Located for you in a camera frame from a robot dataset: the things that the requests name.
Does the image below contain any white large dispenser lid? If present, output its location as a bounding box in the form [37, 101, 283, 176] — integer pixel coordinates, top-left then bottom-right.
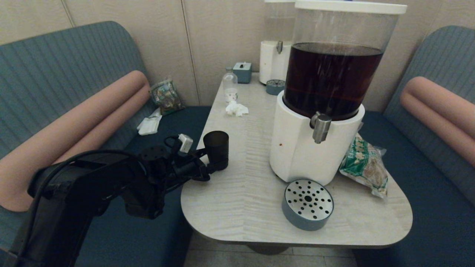
[295, 0, 408, 15]

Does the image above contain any brown green snack bag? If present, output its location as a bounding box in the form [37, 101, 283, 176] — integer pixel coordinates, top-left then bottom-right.
[150, 79, 185, 115]

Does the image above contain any white napkin pack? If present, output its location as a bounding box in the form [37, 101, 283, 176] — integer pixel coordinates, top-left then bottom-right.
[137, 108, 163, 135]

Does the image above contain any dark table pedestal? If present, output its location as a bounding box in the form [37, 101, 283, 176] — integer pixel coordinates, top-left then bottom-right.
[247, 243, 292, 255]

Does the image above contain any small white drink dispenser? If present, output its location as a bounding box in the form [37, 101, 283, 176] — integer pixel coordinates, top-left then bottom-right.
[259, 0, 296, 85]

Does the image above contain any green white snack bag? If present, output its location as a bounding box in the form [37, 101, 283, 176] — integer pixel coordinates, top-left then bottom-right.
[339, 133, 389, 199]

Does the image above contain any crumpled white tissue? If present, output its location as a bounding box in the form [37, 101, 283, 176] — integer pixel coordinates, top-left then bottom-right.
[225, 100, 249, 117]

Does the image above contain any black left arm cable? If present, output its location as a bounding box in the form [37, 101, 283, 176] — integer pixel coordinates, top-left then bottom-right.
[15, 136, 186, 267]

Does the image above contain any teal bench with short bolster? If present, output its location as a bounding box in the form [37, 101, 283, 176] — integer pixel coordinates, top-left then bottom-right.
[353, 25, 475, 267]

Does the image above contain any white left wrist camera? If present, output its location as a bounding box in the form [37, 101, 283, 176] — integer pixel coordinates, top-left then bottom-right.
[177, 133, 194, 153]

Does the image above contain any long pink bolster cushion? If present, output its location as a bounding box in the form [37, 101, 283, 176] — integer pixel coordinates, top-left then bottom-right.
[0, 70, 151, 212]

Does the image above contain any silver dispenser tap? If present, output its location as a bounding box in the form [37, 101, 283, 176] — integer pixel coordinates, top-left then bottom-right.
[310, 112, 333, 144]

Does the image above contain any small round drip tray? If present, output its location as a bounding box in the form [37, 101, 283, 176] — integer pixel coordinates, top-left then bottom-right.
[266, 79, 285, 96]

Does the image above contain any blue grey tissue box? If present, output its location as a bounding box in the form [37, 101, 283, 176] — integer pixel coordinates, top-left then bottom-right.
[233, 62, 253, 84]

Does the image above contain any short pink bolster cushion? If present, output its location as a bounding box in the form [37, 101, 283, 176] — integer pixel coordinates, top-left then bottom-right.
[400, 76, 475, 168]

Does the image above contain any round perforated drip tray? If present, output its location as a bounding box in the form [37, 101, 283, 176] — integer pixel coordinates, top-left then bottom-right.
[282, 179, 334, 231]

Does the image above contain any black plastic cup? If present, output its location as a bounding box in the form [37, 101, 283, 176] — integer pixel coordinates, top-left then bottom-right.
[203, 131, 229, 166]

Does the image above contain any large dispenser with dark tea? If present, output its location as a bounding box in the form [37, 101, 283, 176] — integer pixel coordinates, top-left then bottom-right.
[269, 0, 408, 186]

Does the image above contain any clear plastic bottle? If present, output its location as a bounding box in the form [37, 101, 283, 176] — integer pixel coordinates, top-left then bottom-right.
[223, 67, 238, 103]

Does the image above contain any teal bench with long bolster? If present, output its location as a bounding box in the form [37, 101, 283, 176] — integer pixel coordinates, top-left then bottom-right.
[0, 21, 212, 267]

